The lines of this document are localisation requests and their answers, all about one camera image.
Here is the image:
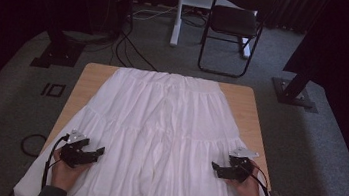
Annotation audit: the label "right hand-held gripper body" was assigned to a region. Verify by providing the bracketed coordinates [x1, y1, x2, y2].
[225, 145, 261, 186]

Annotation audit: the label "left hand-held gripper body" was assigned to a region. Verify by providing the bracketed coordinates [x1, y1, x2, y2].
[58, 128, 99, 172]

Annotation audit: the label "white skirt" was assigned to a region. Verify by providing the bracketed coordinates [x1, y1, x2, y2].
[12, 55, 296, 196]

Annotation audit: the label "black floor tape marks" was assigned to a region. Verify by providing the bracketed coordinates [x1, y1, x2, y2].
[40, 81, 67, 100]

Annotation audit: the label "black stand base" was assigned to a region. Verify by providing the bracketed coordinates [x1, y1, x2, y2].
[268, 65, 324, 115]
[29, 23, 88, 73]

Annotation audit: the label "black folding chair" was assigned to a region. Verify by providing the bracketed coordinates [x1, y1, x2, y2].
[196, 0, 278, 83]

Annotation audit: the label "black cable loop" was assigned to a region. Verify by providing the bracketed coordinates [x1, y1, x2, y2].
[18, 131, 49, 160]

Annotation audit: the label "black floor cables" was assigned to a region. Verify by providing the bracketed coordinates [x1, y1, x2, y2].
[108, 19, 165, 74]

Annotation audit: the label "white floor cable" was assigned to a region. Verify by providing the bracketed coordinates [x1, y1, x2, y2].
[131, 0, 179, 26]

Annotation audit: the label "white desk frame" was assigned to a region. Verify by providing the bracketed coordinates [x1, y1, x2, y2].
[168, 0, 259, 60]

